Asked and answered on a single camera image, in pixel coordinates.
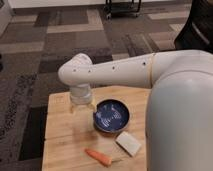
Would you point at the black office chair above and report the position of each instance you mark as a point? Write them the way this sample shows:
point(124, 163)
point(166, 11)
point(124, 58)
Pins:
point(197, 32)

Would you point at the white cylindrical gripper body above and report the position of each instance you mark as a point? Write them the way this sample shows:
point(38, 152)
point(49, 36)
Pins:
point(81, 94)

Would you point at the white rectangular sponge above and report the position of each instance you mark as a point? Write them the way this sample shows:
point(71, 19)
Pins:
point(129, 143)

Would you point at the orange carrot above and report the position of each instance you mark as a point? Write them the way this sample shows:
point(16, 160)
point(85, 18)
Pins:
point(101, 157)

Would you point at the blue ceramic bowl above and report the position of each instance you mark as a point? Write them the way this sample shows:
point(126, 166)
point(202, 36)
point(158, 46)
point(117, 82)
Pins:
point(111, 116)

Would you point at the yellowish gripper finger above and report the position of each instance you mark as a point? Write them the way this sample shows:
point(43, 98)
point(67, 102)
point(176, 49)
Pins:
point(92, 107)
point(73, 108)

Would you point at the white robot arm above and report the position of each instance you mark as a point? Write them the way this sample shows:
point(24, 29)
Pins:
point(179, 112)

